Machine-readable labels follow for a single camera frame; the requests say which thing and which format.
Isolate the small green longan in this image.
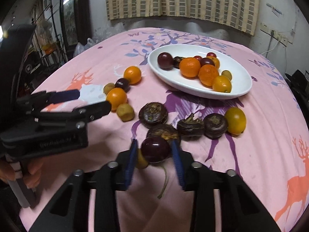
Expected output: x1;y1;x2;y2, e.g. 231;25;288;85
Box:
103;83;115;95

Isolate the small orange kumquat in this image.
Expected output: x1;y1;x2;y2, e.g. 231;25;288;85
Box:
106;87;127;112
123;66;142;85

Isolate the tan longan front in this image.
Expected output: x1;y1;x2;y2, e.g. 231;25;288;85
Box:
116;103;135;122

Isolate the dark water chestnut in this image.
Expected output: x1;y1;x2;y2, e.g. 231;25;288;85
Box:
146;124;181;144
203;113;228;139
138;102;168;128
177;113;204;137

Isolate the small dark plum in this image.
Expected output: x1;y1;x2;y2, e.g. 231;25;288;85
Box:
140;136;172;163

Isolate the dark purple plum top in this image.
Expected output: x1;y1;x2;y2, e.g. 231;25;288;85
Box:
157;52;173;70

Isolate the yellow lemon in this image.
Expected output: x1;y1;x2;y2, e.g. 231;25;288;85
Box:
212;75;232;93
224;107;247;136

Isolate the red cherry tomato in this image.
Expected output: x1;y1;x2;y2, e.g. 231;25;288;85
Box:
206;52;217;57
194;55;202;61

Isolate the large mandarin orange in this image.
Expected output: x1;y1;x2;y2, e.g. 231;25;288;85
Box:
198;64;219;87

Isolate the large dark purple plum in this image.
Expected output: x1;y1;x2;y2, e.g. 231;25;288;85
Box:
200;57;215;66

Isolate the yellow-green longan with stem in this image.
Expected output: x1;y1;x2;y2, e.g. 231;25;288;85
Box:
135;148;169;200

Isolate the person's left hand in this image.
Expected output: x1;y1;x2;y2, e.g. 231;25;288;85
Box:
0;158;44;190

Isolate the small dark grape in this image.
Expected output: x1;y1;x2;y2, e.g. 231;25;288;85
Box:
115;78;130;92

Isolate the white plastic bag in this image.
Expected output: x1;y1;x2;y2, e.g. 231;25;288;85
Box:
73;38;96;57

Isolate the pink printed tablecloth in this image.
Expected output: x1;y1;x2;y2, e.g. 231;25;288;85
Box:
19;28;308;231

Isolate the dark framed cabinet door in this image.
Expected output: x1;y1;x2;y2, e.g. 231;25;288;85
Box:
60;0;91;52

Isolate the white oval plate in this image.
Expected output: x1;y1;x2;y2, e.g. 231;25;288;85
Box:
148;44;252;100

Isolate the checked beige curtain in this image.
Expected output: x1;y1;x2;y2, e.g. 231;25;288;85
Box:
105;0;259;36

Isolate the white power cable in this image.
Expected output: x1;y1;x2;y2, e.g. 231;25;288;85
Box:
260;38;281;56

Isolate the white wall power strip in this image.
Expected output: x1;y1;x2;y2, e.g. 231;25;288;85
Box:
260;23;294;47

